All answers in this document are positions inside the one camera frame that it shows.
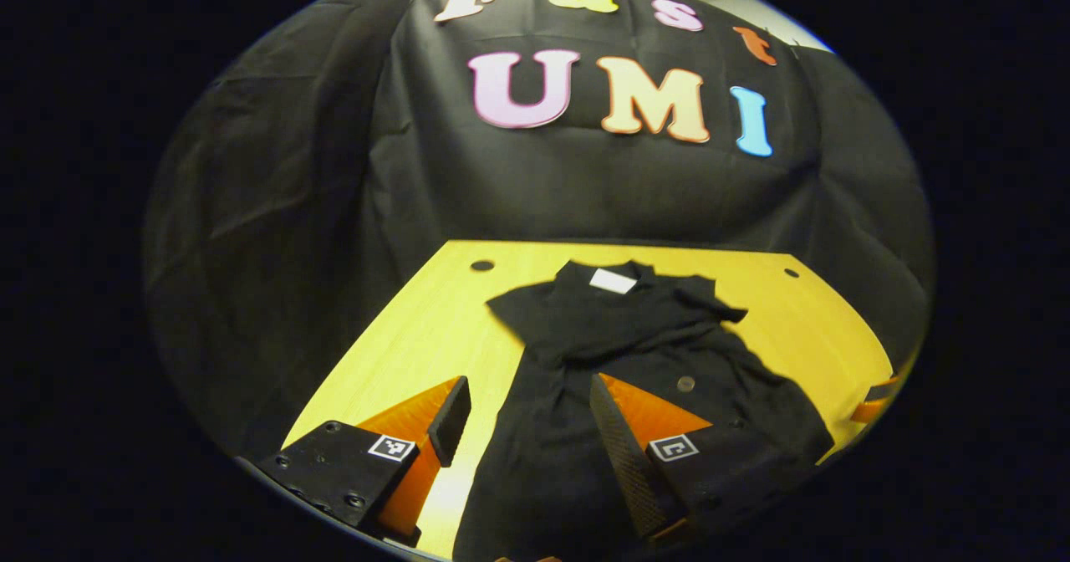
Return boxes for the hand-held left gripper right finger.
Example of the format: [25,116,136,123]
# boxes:
[589,372,803,542]

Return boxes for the black shirt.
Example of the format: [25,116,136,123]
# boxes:
[451,259,837,562]

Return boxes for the black backdrop cloth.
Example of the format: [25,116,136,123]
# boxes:
[142,0,933,462]

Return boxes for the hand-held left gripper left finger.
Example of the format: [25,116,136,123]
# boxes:
[255,376,473,546]

